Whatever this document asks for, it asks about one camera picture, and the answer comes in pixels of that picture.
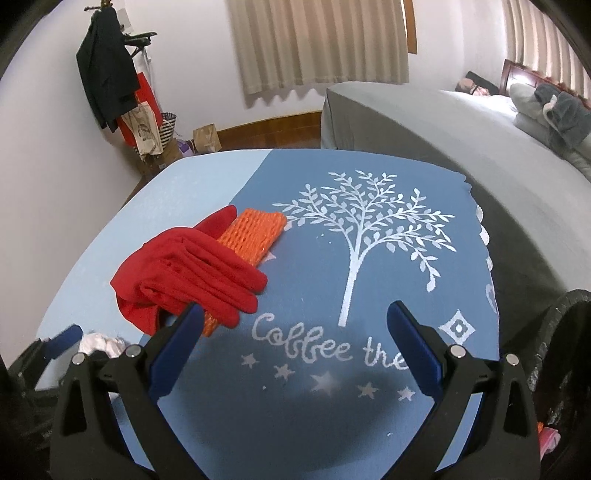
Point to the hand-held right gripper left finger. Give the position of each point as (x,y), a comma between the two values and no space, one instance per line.
(178,350)

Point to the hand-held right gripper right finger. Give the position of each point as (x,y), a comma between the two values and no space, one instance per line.
(415,350)

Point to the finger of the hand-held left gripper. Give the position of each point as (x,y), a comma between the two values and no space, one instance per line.
(62,342)

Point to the white plastic bag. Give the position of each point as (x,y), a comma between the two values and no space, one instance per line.
(99,344)

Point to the red glove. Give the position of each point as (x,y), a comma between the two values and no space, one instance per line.
(184,267)

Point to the orange knitted cloth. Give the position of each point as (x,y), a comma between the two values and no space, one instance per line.
(251,230)

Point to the black trash bag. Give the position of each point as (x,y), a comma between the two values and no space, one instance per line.
(565,332)

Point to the pink cloth scrap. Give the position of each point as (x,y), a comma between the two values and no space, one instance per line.
(548,438)

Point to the dark blue printed tablecloth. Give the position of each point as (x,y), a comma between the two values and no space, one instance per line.
(323,286)

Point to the light blue table cover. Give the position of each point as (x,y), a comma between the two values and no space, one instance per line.
(152,198)

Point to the cardboard box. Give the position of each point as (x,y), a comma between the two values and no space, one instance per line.
(166,159)

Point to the purple white packet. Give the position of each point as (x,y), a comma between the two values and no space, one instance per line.
(187,148)

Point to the brown paper bag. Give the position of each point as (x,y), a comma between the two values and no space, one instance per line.
(205,138)

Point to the grey bed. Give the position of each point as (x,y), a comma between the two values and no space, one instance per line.
(438,134)

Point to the beige printed tote bag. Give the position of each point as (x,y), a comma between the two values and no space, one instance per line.
(145,131)

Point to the striped bag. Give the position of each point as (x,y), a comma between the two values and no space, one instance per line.
(168,129)

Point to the red hanging bag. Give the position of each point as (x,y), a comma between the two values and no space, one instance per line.
(145,90)

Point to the black coat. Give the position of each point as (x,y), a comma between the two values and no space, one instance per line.
(104,74)

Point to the dark grey garment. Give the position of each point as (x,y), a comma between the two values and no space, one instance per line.
(565,117)

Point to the wooden headboard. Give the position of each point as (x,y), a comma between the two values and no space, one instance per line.
(512,74)

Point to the wooden coat rack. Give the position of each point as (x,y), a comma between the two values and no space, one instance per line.
(141,41)

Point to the wide beige curtain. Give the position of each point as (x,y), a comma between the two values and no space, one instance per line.
(318,41)

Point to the narrow beige curtain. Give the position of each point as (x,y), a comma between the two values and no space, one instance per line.
(540,37)

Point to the wooden window frame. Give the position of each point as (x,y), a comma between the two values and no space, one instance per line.
(411,27)

